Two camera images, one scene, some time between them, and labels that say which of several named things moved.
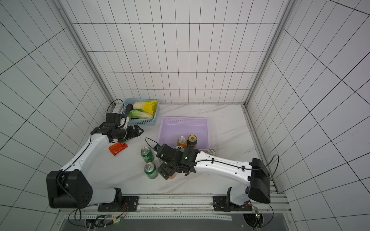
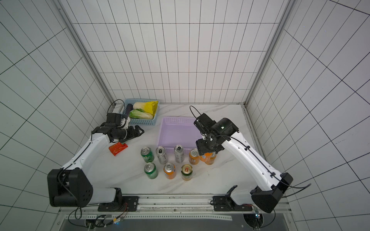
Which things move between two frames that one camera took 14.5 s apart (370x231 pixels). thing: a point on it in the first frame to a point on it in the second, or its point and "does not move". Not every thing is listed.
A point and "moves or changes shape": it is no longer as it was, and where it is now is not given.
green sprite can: [151, 170] does not move
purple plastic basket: [171, 128] does not move
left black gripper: [137, 132] does not move
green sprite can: [147, 154] does not move
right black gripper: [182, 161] to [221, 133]
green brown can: [191, 141] moves or changes shape
